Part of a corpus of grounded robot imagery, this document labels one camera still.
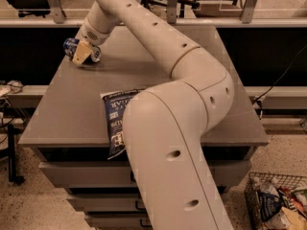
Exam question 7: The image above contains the wire basket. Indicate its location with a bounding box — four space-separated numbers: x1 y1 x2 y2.
245 172 307 230

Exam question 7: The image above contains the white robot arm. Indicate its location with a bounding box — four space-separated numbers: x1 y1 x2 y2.
73 0 234 230

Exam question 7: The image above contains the black cable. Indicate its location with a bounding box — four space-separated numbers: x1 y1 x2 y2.
250 45 307 120

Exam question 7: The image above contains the black stand leg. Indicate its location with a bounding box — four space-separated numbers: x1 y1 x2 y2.
8 125 25 185

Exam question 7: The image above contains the blue pepsi can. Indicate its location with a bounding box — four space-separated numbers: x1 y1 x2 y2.
63 38 101 63

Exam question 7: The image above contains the blue kettle chips bag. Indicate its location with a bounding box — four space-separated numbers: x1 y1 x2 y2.
101 89 142 159

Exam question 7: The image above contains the grey drawer cabinet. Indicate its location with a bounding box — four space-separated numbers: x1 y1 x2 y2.
19 26 268 230

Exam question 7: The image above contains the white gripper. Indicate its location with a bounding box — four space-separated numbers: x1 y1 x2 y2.
73 17 110 65

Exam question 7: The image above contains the snack bag in basket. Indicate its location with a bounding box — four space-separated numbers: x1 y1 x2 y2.
258 192 283 221

